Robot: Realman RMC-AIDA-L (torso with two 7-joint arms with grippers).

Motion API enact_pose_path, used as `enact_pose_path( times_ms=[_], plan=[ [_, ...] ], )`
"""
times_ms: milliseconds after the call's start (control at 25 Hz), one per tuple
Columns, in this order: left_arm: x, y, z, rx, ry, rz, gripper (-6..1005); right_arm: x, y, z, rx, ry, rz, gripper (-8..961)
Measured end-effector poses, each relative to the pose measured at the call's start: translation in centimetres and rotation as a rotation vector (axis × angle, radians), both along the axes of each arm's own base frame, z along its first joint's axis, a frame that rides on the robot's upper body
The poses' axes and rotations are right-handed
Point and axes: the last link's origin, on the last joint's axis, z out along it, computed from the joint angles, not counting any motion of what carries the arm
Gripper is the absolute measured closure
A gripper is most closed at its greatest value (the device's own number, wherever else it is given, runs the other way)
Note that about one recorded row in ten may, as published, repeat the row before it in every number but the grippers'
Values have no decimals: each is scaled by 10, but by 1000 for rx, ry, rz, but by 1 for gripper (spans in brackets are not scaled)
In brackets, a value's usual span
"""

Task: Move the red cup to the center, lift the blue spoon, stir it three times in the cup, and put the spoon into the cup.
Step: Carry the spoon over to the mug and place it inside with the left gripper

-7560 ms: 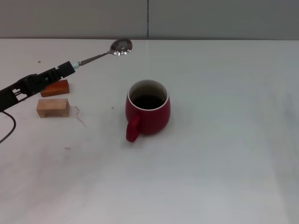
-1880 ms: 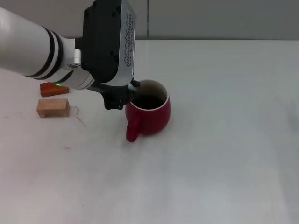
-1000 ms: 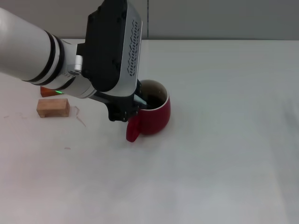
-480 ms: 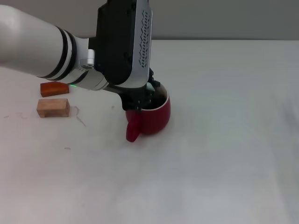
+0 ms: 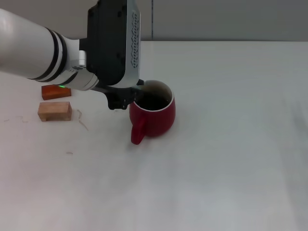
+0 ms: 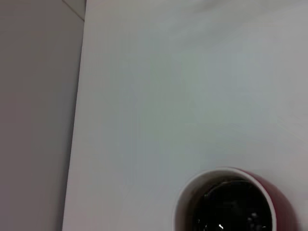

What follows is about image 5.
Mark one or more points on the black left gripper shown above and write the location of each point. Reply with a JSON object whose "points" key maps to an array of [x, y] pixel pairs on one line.
{"points": [[119, 98]]}

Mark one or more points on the red ceramic cup with coffee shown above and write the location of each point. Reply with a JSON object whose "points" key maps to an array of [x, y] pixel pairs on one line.
{"points": [[156, 120]]}

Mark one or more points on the dark red wooden block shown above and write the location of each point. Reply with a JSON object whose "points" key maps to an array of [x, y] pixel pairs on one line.
{"points": [[55, 92]]}

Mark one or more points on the light wooden block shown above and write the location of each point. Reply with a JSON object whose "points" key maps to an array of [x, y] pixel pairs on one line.
{"points": [[55, 110]]}

